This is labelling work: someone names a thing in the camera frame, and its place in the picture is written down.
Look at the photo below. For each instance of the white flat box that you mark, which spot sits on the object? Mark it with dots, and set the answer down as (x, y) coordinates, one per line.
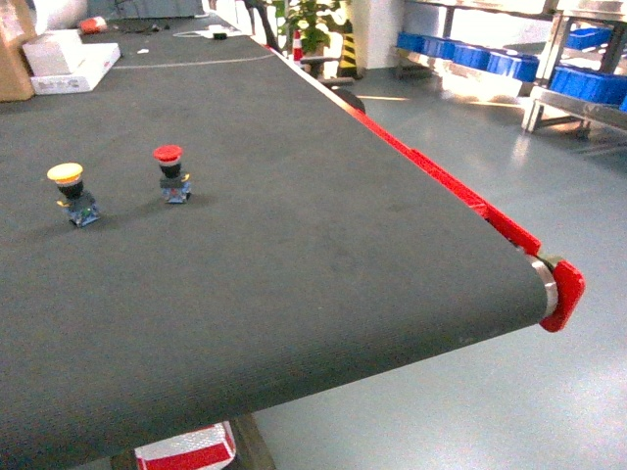
(99, 61)

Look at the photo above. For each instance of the white small box on top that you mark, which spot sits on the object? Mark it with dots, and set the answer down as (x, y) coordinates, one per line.
(55, 52)

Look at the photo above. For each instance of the red white traffic cone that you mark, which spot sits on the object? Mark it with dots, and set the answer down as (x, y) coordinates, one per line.
(297, 50)

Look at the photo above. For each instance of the red conveyor end cap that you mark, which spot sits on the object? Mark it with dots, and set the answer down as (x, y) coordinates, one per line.
(571, 286)

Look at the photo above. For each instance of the red mushroom push button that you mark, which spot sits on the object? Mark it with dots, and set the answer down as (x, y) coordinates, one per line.
(174, 182)

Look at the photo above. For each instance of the large cardboard box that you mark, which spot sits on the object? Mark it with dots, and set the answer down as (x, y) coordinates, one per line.
(16, 29)

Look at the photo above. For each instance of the stainless steel shelf rack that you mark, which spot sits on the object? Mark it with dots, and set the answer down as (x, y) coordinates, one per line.
(580, 75)

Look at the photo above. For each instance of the yellow mushroom push button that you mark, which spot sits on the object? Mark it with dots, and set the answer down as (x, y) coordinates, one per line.
(78, 204)

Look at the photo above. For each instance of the green potted plant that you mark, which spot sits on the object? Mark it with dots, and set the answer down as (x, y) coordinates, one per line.
(315, 20)

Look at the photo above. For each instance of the red conveyor side rail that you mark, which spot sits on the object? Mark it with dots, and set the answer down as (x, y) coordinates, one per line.
(506, 226)

